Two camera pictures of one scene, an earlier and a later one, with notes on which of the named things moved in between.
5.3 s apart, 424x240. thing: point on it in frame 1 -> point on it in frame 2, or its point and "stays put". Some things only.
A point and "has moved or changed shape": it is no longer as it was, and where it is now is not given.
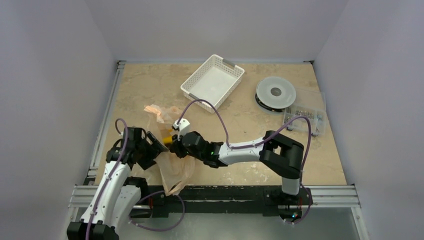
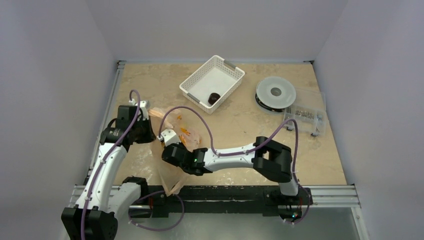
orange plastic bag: [175, 171] has moved or changed shape
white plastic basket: [212, 81] stays put
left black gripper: [149, 161] -> [150, 136]
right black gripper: [178, 145] -> [173, 151]
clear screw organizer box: [310, 104] stays put
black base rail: [267, 200] stays put
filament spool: [275, 93] stays put
